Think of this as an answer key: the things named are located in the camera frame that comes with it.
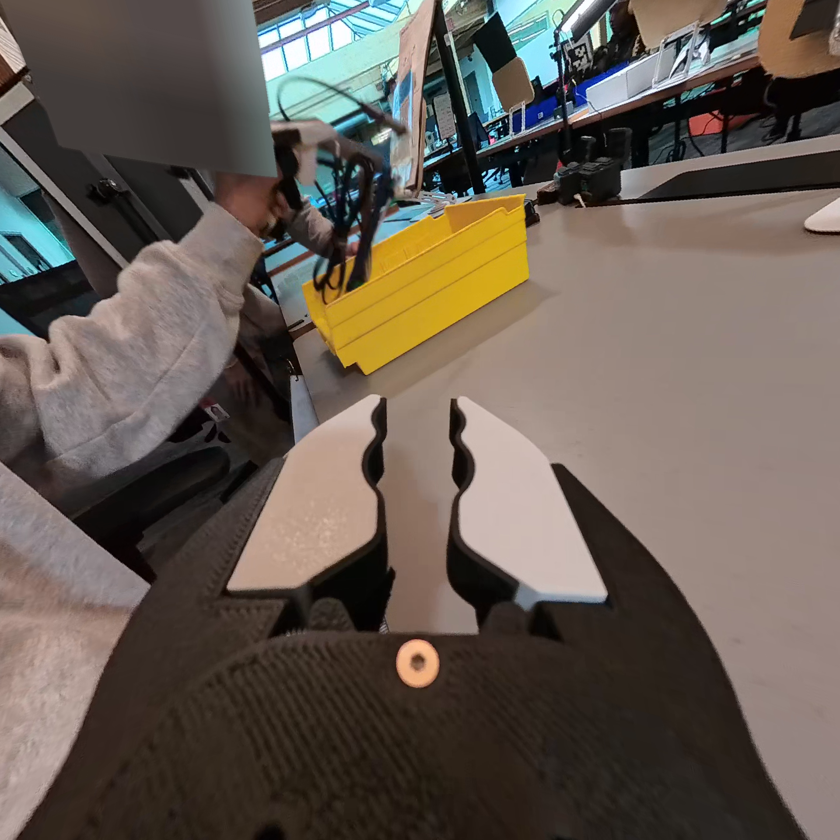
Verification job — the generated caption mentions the person's grey sweatshirt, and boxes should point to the person's grey sweatshirt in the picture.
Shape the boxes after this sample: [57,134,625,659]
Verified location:
[0,459,152,840]

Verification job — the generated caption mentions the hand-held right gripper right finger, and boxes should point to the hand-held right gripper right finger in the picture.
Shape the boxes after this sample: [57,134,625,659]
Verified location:
[448,395,609,614]

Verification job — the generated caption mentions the person's left forearm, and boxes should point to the person's left forearm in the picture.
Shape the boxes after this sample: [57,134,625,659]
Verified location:
[0,203,266,473]

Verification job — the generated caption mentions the black metal post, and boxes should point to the black metal post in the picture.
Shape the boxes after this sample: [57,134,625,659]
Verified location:
[433,0,488,195]

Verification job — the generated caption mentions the yellow plastic bin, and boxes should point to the yellow plastic bin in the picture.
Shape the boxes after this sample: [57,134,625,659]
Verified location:
[302,193,531,376]

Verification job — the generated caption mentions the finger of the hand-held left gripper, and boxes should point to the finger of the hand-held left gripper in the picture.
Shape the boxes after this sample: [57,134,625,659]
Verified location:
[270,119,343,151]

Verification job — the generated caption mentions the black hub cable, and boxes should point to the black hub cable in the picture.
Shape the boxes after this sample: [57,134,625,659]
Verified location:
[276,75,395,132]

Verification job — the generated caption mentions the white cardboard boxes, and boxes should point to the white cardboard boxes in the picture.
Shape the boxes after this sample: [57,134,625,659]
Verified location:
[585,60,658,114]

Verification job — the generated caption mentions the person's left hand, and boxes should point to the person's left hand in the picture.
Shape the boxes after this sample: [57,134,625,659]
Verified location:
[213,172,296,240]

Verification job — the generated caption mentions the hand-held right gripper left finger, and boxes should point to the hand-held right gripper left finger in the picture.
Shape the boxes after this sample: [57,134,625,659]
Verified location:
[226,394,396,614]

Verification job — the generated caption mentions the black desk mat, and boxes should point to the black desk mat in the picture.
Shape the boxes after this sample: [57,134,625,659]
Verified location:
[640,150,840,202]

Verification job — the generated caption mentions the black clamp device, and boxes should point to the black clamp device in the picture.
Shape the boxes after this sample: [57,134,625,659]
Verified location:
[554,156,622,206]

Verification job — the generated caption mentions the black usb cable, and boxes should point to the black usb cable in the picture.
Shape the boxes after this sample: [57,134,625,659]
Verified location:
[312,147,398,304]

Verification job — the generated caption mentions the brown cardboard panel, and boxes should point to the brown cardboard panel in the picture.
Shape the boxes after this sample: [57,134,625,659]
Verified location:
[392,0,439,193]

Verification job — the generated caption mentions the white computer mouse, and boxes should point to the white computer mouse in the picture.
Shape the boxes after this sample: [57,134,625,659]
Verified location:
[803,196,840,235]

